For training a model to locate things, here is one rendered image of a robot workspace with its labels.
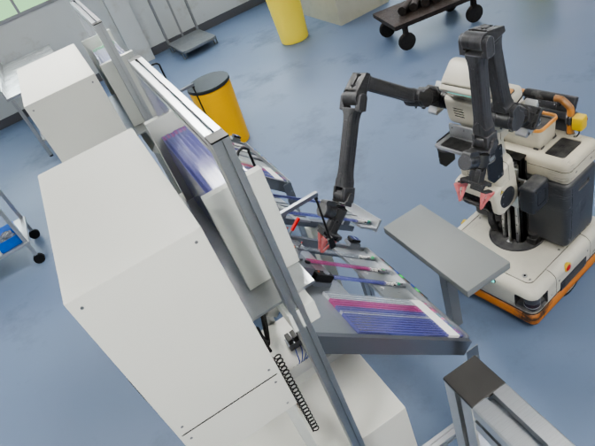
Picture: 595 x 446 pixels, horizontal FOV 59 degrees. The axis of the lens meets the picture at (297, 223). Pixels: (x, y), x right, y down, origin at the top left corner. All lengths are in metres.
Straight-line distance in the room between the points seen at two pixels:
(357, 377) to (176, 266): 1.12
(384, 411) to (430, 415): 0.71
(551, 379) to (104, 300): 2.14
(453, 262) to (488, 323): 0.62
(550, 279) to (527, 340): 0.33
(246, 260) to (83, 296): 0.43
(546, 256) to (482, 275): 0.60
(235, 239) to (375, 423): 0.96
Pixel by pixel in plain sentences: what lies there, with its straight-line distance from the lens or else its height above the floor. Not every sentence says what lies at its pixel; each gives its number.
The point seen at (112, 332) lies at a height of 1.59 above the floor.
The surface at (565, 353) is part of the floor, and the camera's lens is 2.88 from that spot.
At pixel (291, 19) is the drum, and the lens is 6.97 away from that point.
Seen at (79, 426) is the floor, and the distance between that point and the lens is 3.51.
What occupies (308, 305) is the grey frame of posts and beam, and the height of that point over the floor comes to 1.37.
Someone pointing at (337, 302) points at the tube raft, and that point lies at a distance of 1.77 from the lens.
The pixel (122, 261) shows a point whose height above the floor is 1.72.
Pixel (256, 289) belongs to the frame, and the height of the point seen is 1.39.
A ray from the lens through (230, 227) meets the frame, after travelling 1.31.
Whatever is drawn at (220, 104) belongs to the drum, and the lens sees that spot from 4.91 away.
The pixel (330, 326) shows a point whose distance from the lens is 1.62.
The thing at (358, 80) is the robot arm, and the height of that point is 1.48.
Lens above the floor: 2.35
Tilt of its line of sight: 37 degrees down
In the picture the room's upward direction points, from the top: 21 degrees counter-clockwise
